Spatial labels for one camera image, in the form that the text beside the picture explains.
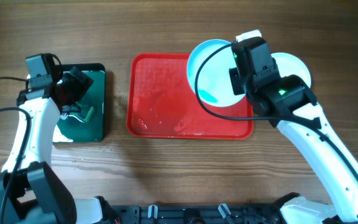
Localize mint plate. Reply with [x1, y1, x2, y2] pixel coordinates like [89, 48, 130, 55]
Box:
[186, 39, 245, 107]

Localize white plate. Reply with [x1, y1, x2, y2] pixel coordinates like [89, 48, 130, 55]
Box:
[271, 52, 312, 87]

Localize green sponge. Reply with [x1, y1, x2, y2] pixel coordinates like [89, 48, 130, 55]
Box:
[68, 103, 94, 123]

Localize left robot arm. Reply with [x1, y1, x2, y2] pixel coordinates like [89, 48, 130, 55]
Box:
[0, 67, 116, 223]

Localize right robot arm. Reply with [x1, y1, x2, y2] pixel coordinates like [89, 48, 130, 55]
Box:
[229, 67, 358, 223]

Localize red plastic tray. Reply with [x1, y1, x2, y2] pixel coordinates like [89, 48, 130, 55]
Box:
[127, 53, 254, 140]

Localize black water basin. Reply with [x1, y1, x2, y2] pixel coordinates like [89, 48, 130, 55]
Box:
[53, 63, 106, 144]

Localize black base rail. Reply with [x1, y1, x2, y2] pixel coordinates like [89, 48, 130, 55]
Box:
[111, 203, 286, 224]

